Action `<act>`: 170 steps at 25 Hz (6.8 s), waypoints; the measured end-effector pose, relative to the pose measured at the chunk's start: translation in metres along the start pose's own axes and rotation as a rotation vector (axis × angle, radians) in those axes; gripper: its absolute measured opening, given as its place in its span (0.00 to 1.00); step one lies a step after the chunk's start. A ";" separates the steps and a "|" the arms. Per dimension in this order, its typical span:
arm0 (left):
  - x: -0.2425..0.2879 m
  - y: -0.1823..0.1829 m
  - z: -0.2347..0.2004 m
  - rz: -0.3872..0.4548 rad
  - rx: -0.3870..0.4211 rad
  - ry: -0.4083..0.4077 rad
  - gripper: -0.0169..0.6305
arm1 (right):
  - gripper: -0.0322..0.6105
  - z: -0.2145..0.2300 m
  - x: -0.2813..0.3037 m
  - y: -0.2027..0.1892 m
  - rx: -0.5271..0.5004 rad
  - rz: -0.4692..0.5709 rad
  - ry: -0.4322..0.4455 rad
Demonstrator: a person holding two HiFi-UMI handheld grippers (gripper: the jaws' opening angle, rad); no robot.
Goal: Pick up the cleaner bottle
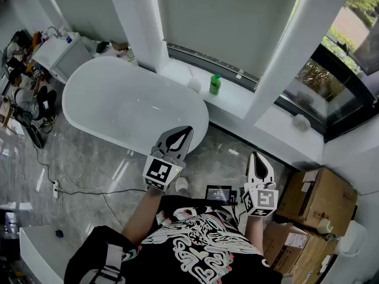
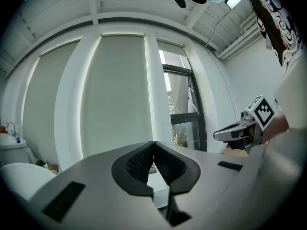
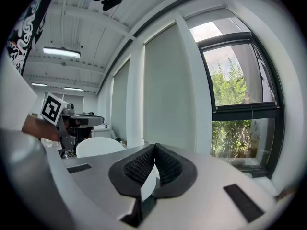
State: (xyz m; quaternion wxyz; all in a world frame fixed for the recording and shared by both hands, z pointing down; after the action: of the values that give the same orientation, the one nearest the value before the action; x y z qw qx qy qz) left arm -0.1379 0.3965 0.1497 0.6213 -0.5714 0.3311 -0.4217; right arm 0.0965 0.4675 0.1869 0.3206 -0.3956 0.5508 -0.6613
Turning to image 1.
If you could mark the white round fixture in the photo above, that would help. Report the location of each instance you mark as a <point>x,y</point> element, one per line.
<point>352,238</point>

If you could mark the white power strip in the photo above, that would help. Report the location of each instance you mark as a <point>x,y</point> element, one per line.
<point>55,189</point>

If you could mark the small black screen device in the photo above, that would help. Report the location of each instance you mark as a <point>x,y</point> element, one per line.
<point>218,194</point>

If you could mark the grey roller blind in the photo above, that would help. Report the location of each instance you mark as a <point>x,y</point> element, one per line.
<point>225,19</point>

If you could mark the person's right forearm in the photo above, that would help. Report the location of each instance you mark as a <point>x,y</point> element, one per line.
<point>254,235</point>

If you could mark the large cardboard box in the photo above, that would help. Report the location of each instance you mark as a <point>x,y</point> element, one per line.
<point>319,197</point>

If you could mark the person in black t-shirt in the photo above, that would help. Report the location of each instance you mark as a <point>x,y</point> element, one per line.
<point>192,247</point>

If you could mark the small dark object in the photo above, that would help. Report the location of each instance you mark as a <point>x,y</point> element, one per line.
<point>59,233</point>

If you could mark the white bath pouf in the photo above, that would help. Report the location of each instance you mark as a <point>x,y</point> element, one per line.
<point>194,84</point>

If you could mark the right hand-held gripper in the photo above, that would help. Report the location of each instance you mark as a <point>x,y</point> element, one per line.
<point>263,200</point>

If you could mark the white bottle with blue label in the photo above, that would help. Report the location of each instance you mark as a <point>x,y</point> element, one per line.
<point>68,37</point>

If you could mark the chrome faucet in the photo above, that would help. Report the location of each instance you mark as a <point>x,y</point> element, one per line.
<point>54,30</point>

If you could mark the person's grey shoe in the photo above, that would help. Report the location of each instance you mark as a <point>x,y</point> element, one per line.
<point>181,184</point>

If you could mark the person's left forearm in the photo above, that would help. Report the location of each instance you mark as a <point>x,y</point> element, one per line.
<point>142,214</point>

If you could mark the black window frame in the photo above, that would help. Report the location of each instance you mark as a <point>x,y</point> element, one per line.
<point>349,75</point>

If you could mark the white sink cabinet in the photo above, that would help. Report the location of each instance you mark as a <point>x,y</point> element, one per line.
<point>63,55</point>

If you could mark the small open cardboard box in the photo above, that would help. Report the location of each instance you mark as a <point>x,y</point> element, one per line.
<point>119,45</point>

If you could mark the grey chest harness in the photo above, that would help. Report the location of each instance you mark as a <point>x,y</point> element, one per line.
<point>114,259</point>

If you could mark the black bag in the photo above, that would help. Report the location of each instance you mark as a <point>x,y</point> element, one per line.
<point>32,132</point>

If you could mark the white bathtub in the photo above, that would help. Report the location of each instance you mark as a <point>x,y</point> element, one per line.
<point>124,102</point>

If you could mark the white low cabinet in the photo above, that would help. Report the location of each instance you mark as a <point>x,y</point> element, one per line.
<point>38,253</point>

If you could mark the green plastic bottle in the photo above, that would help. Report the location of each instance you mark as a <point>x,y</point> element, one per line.
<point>215,85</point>

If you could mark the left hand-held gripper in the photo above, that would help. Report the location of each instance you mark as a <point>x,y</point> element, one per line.
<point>158,171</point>

